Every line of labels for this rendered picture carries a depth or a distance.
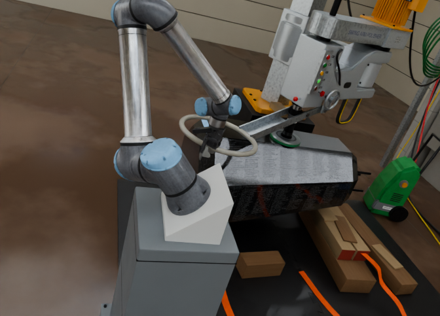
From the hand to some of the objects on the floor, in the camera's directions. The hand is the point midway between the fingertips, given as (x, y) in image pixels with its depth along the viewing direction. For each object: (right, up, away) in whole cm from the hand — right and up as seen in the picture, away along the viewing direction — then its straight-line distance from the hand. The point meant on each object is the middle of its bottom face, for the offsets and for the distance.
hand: (201, 156), depth 216 cm
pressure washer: (+172, -56, +181) cm, 256 cm away
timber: (+36, -80, +56) cm, 104 cm away
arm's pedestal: (-27, -98, -10) cm, 102 cm away
